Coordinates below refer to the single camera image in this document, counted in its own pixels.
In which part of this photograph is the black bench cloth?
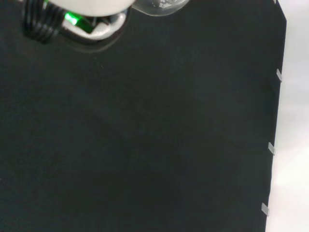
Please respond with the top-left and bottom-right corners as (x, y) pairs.
(0, 0), (287, 232)

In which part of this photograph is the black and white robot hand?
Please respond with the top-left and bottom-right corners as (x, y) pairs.
(22, 0), (135, 53)

